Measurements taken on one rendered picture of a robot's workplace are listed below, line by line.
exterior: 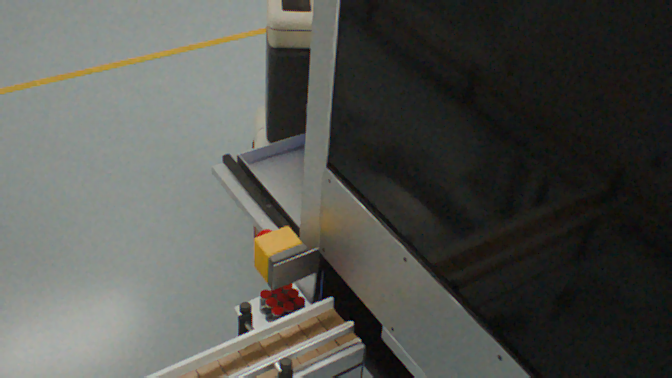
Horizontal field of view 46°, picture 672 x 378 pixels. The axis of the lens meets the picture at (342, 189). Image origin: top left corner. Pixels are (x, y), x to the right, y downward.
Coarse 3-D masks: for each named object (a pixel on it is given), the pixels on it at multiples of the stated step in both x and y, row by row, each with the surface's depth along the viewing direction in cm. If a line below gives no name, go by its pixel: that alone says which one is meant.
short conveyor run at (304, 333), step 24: (240, 312) 130; (312, 312) 135; (336, 312) 140; (240, 336) 129; (264, 336) 131; (288, 336) 135; (312, 336) 135; (336, 336) 132; (192, 360) 124; (216, 360) 130; (240, 360) 130; (264, 360) 125; (288, 360) 122; (312, 360) 131; (336, 360) 132; (360, 360) 136
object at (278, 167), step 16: (272, 144) 180; (288, 144) 182; (304, 144) 185; (240, 160) 175; (256, 160) 180; (272, 160) 180; (288, 160) 181; (256, 176) 170; (272, 176) 176; (288, 176) 176; (272, 192) 171; (288, 192) 172; (288, 208) 168
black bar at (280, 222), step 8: (224, 160) 177; (232, 160) 176; (232, 168) 174; (240, 168) 174; (240, 176) 172; (248, 176) 172; (248, 184) 170; (256, 192) 168; (256, 200) 168; (264, 200) 166; (264, 208) 166; (272, 208) 165; (272, 216) 163; (280, 216) 163; (280, 224) 161; (288, 224) 161; (296, 232) 160
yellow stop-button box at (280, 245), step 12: (288, 228) 141; (264, 240) 138; (276, 240) 138; (288, 240) 138; (300, 240) 139; (264, 252) 136; (276, 252) 136; (288, 252) 136; (300, 252) 137; (264, 264) 138; (264, 276) 139; (276, 288) 139
